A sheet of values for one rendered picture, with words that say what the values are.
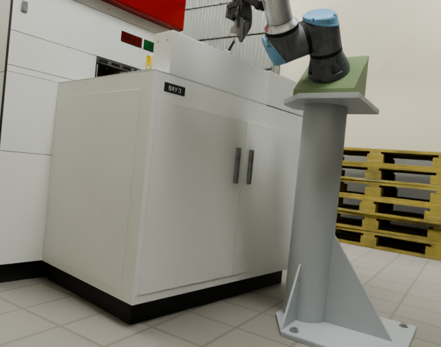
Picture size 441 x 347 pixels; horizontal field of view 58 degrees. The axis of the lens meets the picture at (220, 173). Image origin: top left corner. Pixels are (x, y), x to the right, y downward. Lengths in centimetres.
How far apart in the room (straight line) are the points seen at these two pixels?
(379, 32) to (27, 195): 396
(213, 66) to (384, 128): 326
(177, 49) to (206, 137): 31
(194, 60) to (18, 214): 92
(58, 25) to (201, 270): 114
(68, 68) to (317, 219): 118
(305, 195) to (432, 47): 339
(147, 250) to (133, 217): 11
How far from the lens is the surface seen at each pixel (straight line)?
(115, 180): 138
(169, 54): 135
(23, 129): 175
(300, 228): 149
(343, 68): 153
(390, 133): 453
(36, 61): 179
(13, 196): 175
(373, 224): 354
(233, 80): 156
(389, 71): 467
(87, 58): 189
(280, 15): 140
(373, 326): 155
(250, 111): 163
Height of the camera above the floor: 53
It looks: 1 degrees down
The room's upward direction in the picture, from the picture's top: 6 degrees clockwise
